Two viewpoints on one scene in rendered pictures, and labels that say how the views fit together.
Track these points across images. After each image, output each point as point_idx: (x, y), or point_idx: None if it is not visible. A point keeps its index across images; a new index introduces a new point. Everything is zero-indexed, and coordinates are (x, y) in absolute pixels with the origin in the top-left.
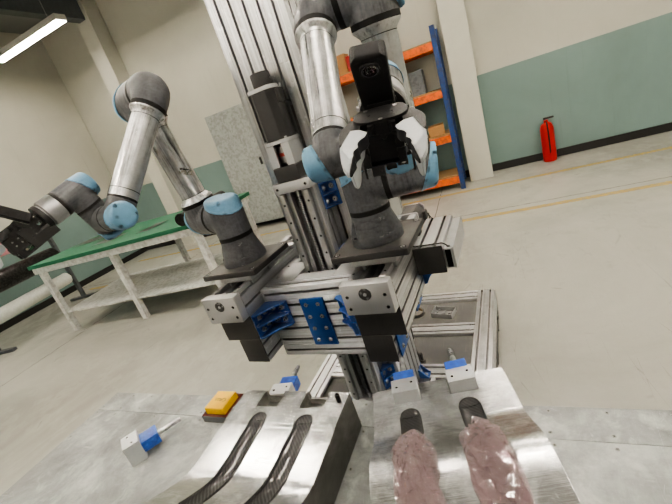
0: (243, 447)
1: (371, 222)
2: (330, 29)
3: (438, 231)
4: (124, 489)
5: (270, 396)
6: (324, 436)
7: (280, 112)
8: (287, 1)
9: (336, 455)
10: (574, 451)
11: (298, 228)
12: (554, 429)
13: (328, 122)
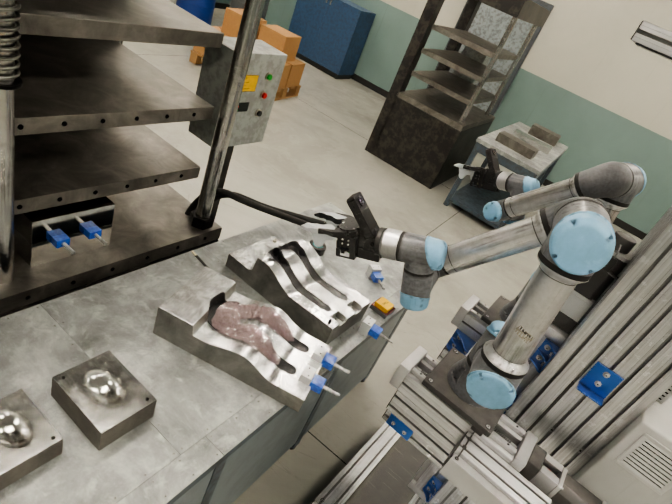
0: (330, 289)
1: (463, 360)
2: (539, 229)
3: (498, 476)
4: (352, 269)
5: (360, 310)
6: (311, 309)
7: None
8: None
9: (304, 318)
10: (243, 398)
11: None
12: (258, 404)
13: None
